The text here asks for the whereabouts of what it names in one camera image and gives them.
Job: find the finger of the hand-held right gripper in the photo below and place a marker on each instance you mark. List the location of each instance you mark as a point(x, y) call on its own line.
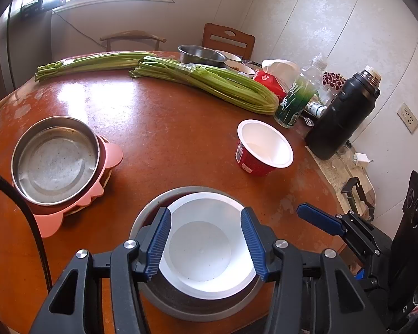
point(317, 215)
point(353, 182)

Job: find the grey refrigerator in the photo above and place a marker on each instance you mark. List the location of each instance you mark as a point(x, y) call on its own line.
point(28, 48)

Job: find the round steel plate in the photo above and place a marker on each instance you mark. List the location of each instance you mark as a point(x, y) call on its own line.
point(55, 160)

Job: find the red dotted cloth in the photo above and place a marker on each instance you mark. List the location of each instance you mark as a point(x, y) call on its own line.
point(333, 79)

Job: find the black thermos flask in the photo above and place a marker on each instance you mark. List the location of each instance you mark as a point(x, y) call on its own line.
point(341, 118)

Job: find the white charger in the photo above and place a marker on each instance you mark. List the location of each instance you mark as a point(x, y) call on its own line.
point(362, 158)

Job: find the black box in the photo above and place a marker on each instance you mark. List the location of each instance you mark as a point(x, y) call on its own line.
point(35, 6)

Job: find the red paper cup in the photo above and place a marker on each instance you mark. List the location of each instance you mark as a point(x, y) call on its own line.
point(264, 142)

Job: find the white plastic bag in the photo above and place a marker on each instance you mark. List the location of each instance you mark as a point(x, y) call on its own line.
point(282, 68)

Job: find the steel bowl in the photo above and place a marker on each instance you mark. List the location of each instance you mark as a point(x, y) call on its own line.
point(200, 55)

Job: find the plastic-wrapped celery bunch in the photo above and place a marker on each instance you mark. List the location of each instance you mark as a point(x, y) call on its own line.
point(209, 81)

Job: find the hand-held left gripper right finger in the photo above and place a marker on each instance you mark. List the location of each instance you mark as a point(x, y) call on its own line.
point(254, 241)

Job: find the bowl with food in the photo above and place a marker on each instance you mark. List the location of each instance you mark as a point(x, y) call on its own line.
point(242, 69)

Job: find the orange-back wooden chair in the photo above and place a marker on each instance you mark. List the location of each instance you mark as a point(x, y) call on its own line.
point(228, 38)

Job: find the red packet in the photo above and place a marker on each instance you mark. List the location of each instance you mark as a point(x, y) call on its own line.
point(268, 81)

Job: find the small white bottle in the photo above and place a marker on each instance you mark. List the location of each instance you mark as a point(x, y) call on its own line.
point(317, 109)

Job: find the pink pig-shaped plate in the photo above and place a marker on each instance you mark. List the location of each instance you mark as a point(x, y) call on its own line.
point(103, 181)
point(111, 153)

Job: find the wall socket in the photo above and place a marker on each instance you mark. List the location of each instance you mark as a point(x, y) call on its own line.
point(408, 117)

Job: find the white bowl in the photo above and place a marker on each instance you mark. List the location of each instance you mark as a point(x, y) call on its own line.
point(202, 247)

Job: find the curved-back wooden chair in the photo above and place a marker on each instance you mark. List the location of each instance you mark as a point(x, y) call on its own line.
point(132, 36)

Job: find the green-label plastic bottle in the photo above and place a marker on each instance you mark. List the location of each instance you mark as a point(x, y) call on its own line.
point(296, 101)

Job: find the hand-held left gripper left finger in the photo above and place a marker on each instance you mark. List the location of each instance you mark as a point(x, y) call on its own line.
point(158, 240)

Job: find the loose celery bunch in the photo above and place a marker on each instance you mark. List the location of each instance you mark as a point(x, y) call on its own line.
point(90, 63)

